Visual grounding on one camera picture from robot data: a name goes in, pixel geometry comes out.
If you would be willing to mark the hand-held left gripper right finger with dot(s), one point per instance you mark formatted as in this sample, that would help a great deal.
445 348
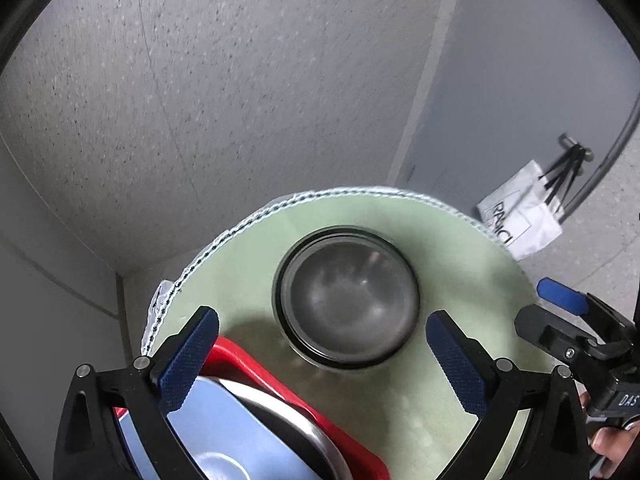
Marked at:
457 365

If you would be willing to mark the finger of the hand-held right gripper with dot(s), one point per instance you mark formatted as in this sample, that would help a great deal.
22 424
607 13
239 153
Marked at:
562 296
547 330

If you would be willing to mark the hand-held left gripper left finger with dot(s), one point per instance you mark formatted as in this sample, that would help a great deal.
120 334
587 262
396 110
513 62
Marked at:
187 360

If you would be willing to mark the red plastic basin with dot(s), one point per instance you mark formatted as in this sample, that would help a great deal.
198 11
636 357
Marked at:
260 375

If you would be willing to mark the blue square bowl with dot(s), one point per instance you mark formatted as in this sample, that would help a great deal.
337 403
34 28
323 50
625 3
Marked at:
225 430

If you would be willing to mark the large steel bowl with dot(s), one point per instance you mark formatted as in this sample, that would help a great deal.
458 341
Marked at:
300 425

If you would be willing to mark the person's right hand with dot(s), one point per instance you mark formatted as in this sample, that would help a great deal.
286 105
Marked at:
610 447

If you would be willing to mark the white tote bag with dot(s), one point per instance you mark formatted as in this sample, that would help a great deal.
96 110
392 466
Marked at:
520 215

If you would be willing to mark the grey door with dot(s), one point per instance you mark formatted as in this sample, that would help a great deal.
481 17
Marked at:
500 85

